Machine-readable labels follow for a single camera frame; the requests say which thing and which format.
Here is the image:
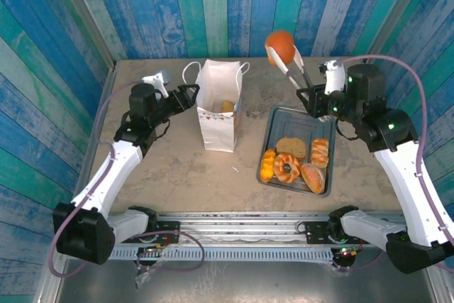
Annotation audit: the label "grey slotted cable duct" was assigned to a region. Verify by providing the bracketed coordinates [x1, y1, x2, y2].
[106, 247, 336, 262]

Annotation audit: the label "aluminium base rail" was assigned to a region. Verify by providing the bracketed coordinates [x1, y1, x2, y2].
[106, 210, 409, 249]

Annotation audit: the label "metal tongs with white tips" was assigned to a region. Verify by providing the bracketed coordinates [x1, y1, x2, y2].
[265, 44, 316, 91]

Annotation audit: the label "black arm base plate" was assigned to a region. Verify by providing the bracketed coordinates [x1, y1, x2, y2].
[136, 220, 181, 245]
[304, 219, 355, 246]

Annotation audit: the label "aluminium corner post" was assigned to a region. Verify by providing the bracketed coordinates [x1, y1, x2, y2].
[49, 0, 118, 70]
[364, 0, 434, 67]

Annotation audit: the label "yellow orange fake bread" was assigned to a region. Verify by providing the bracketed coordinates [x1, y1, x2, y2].
[260, 149, 277, 182]

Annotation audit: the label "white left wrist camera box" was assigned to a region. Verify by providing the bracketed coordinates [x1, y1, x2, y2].
[141, 70, 171, 100]

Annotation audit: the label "crumpled clear plastic piece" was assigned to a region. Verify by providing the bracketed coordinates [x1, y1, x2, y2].
[134, 263, 159, 290]

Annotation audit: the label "grey metal sheet panel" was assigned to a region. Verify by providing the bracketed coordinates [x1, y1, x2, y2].
[56, 258, 439, 303]

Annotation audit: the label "brown fake bread slice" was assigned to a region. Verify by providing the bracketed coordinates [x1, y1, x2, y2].
[275, 136, 308, 162]

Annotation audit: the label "white paper bag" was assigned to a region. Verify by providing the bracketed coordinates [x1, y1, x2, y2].
[182, 58, 250, 153]

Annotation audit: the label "ring-shaped fake bread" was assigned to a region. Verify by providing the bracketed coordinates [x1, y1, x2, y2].
[272, 153, 301, 184]

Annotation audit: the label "oval orange fake bun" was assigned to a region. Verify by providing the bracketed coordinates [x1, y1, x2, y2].
[299, 162, 326, 194]

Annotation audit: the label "grey metal baking tray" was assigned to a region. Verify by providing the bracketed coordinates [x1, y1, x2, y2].
[255, 104, 337, 197]

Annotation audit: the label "round orange fake bun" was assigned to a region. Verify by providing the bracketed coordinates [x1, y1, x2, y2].
[265, 29, 297, 67]

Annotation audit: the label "striped long fake roll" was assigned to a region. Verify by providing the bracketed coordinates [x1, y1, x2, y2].
[310, 138, 330, 170]

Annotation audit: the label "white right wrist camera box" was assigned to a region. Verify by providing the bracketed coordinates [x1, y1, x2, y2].
[318, 58, 347, 96]

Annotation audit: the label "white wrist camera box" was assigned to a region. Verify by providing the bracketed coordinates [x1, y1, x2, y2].
[141, 70, 171, 100]
[318, 58, 347, 96]

